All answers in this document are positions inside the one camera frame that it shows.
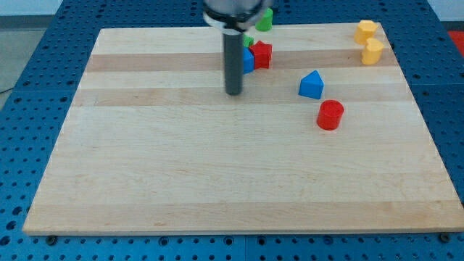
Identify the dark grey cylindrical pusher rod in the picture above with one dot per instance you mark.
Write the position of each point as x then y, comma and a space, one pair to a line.
233, 63

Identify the small green block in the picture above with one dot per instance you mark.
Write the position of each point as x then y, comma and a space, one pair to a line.
247, 41

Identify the blue cube block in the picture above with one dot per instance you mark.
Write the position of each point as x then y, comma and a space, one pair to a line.
248, 61

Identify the red star block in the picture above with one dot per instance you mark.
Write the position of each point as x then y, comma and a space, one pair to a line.
262, 53

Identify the green cylinder block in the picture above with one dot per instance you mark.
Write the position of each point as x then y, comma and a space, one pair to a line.
266, 21

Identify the blue triangular prism block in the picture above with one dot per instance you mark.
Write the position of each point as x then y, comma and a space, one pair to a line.
311, 85

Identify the red cylinder block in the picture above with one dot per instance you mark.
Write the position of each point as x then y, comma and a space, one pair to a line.
330, 115

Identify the yellow hexagon block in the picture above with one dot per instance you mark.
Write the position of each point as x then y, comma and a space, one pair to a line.
365, 29

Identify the light wooden board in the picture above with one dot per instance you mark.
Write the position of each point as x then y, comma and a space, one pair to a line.
153, 145

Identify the yellow heart block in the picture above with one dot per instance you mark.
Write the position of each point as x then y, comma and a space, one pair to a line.
372, 51

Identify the red object at right edge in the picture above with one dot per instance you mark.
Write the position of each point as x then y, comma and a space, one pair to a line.
457, 37

